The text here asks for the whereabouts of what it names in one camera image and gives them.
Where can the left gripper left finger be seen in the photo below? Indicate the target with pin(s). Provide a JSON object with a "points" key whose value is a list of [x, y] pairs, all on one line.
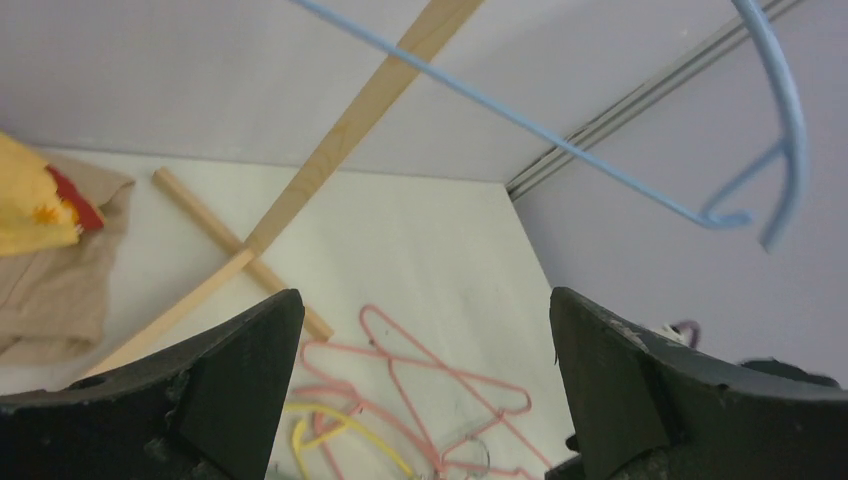
{"points": [[207, 407]]}

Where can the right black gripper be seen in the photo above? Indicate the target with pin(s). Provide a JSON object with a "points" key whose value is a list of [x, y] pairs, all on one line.
{"points": [[777, 368]]}

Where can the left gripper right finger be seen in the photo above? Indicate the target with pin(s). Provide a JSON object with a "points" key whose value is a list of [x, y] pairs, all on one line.
{"points": [[644, 407]]}

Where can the yellow hanger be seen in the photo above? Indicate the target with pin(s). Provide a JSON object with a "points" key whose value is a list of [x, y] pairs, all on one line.
{"points": [[299, 445]]}

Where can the pink plastic hanger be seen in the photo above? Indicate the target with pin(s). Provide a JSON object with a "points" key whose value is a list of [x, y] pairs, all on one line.
{"points": [[325, 427]]}

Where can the beige cloth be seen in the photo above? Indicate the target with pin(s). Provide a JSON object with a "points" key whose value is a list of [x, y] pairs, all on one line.
{"points": [[54, 302]]}

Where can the yellow garment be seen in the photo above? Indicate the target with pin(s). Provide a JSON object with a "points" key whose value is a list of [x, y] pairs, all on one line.
{"points": [[41, 208]]}

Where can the wooden clothes rack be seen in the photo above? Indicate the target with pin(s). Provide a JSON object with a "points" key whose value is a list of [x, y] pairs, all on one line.
{"points": [[433, 28]]}

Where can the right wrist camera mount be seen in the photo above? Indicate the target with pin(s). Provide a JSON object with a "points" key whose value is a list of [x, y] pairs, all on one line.
{"points": [[672, 333]]}

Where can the pink wire hanger lower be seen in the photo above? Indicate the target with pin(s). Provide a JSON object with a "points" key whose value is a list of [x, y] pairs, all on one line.
{"points": [[440, 460]]}

